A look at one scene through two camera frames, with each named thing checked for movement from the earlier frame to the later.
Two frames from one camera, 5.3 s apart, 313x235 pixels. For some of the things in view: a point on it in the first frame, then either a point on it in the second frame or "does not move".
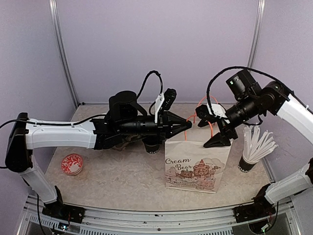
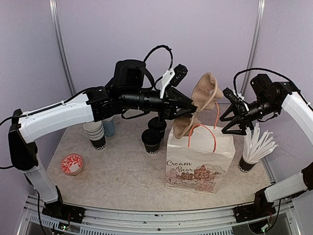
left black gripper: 166,122 -> 171,101
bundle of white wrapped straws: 254,148 does not move
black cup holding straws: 245,166 does not move
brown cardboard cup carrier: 121,146 -> 206,94
